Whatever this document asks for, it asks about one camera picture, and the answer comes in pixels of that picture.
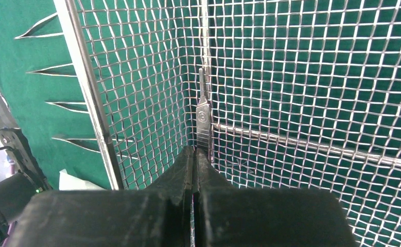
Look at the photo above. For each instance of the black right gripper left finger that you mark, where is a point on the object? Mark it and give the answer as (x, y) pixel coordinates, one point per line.
(158, 215)

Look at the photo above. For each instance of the steel surgical forceps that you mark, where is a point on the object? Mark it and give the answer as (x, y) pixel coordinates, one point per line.
(36, 30)

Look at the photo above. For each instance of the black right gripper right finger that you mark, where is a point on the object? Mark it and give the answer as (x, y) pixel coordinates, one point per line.
(229, 216)

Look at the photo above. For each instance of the steel scalpel handle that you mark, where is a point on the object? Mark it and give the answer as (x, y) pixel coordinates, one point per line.
(203, 118)

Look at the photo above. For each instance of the white sterile packet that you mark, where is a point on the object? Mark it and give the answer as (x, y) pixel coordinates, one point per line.
(69, 182)

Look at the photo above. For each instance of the steel needle holder clamp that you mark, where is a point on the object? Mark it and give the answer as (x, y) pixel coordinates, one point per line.
(78, 107)

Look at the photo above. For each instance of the metal mesh instrument tray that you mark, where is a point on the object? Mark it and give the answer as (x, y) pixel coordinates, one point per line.
(303, 94)

